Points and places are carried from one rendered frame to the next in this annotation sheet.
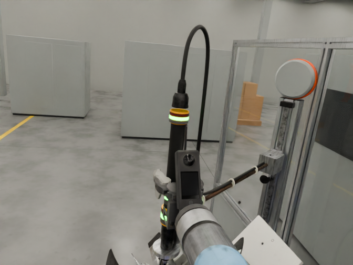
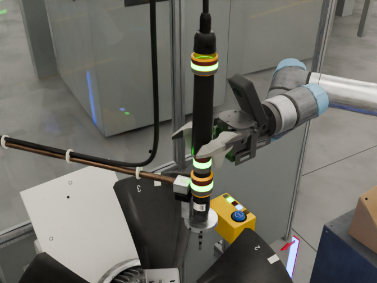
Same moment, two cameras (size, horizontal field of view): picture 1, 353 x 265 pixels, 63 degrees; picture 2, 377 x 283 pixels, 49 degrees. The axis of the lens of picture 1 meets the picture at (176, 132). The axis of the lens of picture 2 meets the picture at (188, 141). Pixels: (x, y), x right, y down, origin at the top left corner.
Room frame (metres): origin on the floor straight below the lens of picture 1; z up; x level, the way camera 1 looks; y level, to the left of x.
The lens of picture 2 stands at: (0.86, 0.58, 2.07)
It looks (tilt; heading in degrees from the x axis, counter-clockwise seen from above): 33 degrees down; 250
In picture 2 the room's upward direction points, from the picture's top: straight up
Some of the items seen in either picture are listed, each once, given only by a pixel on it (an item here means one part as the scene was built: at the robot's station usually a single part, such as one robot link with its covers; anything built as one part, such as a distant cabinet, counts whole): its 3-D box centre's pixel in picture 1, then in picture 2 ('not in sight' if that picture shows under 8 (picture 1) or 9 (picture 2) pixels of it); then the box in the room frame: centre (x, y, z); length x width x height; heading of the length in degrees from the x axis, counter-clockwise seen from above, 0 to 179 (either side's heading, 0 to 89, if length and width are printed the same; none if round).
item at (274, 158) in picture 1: (271, 161); not in sight; (1.11, -0.40, 1.55); 0.10 x 0.07 x 0.08; 141
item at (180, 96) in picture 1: (173, 177); (202, 139); (0.62, 0.00, 1.66); 0.04 x 0.04 x 0.46
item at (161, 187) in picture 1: (167, 186); (234, 135); (0.57, 0.01, 1.66); 0.09 x 0.05 x 0.02; 33
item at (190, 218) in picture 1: (200, 231); (274, 114); (0.44, -0.06, 1.64); 0.08 x 0.05 x 0.08; 106
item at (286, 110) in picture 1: (273, 173); not in sight; (1.15, -0.43, 1.48); 0.05 x 0.03 x 0.62; 51
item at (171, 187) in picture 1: (186, 210); (245, 130); (0.52, -0.03, 1.64); 0.12 x 0.08 x 0.09; 16
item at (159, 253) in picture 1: (170, 232); (196, 202); (0.63, -0.01, 1.50); 0.09 x 0.07 x 0.10; 141
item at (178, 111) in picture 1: (178, 116); (204, 63); (0.62, 0.00, 1.81); 0.04 x 0.04 x 0.03
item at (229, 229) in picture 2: not in sight; (229, 219); (0.36, -0.38, 1.02); 0.16 x 0.10 x 0.11; 106
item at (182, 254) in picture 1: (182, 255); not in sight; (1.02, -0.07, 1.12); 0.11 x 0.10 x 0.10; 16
